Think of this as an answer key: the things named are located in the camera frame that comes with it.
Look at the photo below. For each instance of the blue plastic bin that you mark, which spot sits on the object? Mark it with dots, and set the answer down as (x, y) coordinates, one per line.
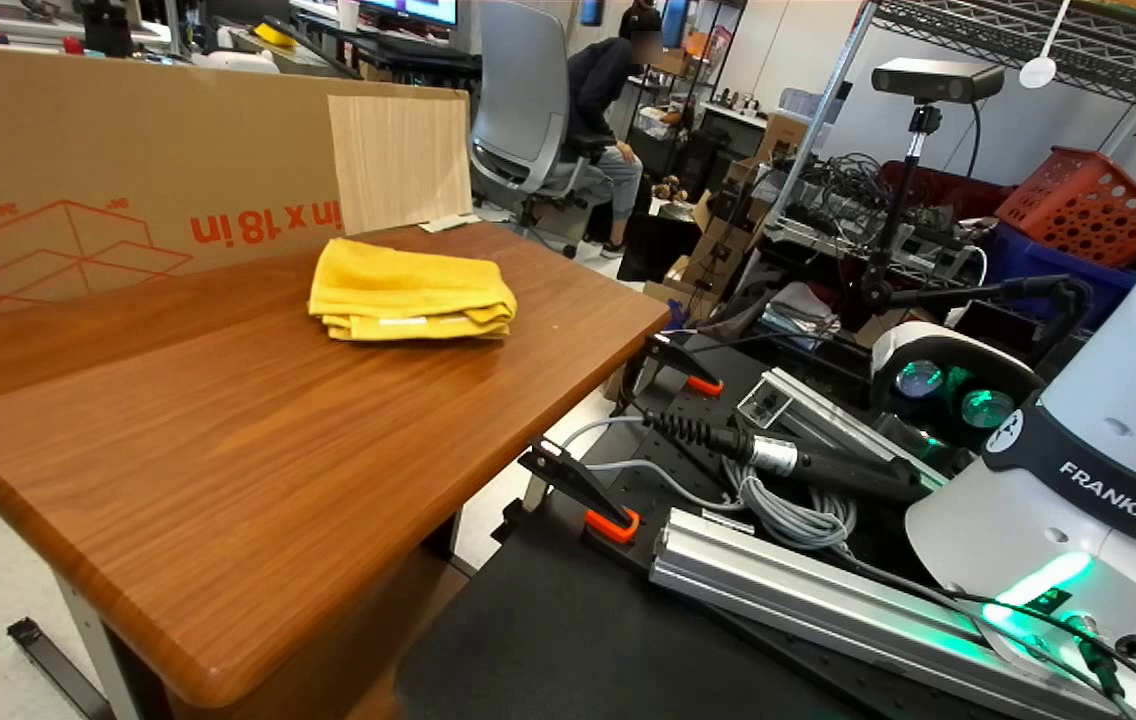
(1048, 260)

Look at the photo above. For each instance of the grey table leg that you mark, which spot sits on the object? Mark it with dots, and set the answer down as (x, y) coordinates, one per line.
(94, 653)

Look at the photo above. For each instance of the red plastic basket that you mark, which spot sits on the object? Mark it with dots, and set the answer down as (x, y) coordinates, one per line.
(1081, 204)

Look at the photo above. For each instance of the small brown cardboard box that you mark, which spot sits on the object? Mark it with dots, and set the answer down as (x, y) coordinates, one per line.
(716, 255)

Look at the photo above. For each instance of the aluminium rail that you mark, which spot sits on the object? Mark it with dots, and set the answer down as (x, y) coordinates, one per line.
(808, 585)

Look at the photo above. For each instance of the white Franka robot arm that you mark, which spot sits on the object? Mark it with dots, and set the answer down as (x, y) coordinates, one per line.
(1100, 442)

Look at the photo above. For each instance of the silver metal bracket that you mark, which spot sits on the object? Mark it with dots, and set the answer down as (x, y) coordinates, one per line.
(823, 419)

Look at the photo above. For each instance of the yellow cloth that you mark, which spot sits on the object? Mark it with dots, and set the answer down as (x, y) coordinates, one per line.
(408, 285)

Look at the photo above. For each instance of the white hanging ladle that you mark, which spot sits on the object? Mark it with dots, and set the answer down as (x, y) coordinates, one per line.
(1036, 66)

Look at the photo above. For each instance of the black camera on stand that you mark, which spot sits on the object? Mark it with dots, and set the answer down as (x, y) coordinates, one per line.
(936, 78)

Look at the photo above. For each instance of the computer monitor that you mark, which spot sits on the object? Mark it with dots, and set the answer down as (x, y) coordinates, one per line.
(408, 10)

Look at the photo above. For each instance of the black camera stand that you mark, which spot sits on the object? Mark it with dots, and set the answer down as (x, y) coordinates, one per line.
(906, 201)

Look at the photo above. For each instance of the grey office chair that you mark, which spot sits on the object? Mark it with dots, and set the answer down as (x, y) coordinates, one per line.
(522, 95)

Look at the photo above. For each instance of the black mat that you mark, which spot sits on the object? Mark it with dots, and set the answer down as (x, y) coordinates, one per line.
(571, 643)

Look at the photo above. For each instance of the large brown cardboard box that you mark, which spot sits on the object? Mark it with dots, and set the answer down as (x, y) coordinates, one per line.
(103, 173)

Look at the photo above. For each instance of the light wood panel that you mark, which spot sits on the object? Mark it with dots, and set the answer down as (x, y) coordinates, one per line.
(397, 159)

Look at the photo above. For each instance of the seated person in black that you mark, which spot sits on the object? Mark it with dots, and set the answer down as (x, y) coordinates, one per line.
(602, 83)

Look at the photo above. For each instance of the white VR headset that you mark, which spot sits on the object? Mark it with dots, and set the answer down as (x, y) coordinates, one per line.
(953, 383)

